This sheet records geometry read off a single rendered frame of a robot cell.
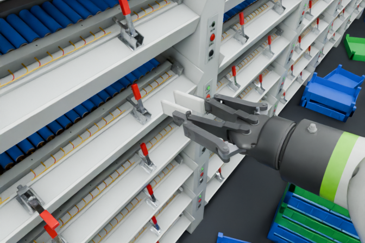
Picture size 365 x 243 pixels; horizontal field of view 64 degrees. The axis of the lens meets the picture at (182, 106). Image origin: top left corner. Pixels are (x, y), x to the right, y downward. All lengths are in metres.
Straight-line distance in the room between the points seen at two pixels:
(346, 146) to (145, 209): 0.68
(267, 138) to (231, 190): 1.18
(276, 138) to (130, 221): 0.62
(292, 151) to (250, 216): 1.15
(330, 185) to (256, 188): 1.23
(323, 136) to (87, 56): 0.37
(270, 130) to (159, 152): 0.46
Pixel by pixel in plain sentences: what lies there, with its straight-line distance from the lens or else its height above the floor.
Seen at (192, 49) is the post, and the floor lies 0.97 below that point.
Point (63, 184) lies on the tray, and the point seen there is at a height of 0.88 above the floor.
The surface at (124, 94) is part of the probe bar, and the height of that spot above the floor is 0.92.
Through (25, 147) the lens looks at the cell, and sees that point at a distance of 0.60.
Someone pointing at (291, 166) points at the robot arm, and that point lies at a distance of 0.41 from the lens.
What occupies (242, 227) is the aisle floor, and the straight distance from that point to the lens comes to 1.50.
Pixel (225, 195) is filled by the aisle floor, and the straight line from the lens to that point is 1.57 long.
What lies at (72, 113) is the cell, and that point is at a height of 0.93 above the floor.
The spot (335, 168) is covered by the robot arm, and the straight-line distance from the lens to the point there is 0.39.
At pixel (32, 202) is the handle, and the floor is 0.90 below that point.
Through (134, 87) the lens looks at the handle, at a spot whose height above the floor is 0.97.
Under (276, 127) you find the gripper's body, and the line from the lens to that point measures 0.42.
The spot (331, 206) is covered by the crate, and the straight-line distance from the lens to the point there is 1.16.
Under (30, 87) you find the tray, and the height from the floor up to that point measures 1.08.
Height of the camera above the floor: 1.34
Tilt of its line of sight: 42 degrees down
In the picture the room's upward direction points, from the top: straight up
